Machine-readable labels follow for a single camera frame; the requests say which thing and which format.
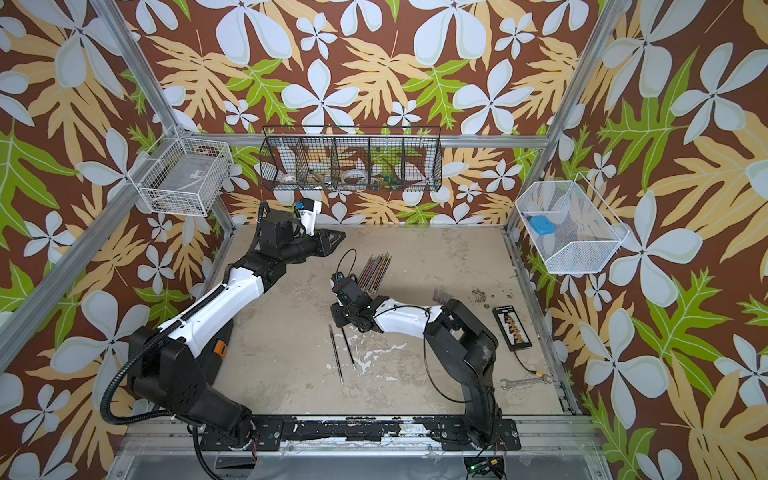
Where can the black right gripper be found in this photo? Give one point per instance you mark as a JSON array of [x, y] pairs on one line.
[[335, 309]]

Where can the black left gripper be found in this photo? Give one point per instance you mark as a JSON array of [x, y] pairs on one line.
[[322, 240]]

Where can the red pencil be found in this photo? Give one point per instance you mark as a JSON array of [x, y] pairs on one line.
[[377, 259], [369, 272]]

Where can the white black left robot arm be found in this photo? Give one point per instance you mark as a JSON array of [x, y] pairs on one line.
[[164, 363]]

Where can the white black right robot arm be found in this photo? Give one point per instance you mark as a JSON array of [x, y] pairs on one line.
[[464, 346]]

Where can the black pencil lying apart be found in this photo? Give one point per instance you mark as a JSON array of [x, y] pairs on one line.
[[336, 353]]

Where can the silver wrench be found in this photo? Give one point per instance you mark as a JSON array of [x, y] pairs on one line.
[[508, 385]]

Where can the blue object in basket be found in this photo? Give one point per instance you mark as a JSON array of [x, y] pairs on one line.
[[541, 225]]

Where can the black wire basket back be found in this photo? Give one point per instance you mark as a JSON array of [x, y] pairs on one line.
[[387, 158]]

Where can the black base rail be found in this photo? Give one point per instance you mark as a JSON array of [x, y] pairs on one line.
[[269, 433]]

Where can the white wire basket left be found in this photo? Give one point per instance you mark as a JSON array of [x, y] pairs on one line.
[[183, 175]]

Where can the white wire basket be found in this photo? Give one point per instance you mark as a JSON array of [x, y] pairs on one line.
[[183, 175], [588, 231]]

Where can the white wire basket right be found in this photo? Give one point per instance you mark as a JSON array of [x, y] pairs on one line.
[[588, 231]]

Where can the aluminium frame post back left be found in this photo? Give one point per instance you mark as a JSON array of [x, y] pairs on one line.
[[108, 12]]

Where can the aluminium frame post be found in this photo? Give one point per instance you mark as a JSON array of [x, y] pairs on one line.
[[586, 66], [108, 12]]

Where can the aluminium frame post back right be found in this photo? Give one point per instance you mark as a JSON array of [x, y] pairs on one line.
[[586, 66]]

